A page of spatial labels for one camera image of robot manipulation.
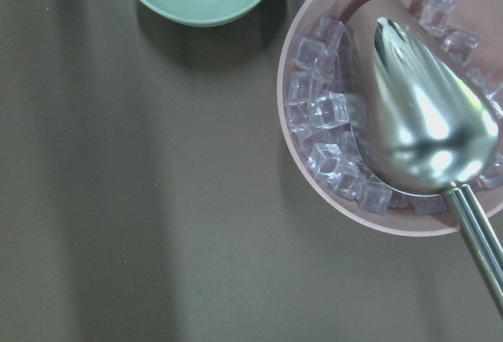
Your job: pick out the metal ice scoop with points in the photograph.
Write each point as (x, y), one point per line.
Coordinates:
(422, 126)

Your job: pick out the pink bowl of ice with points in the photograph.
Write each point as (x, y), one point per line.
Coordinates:
(315, 111)

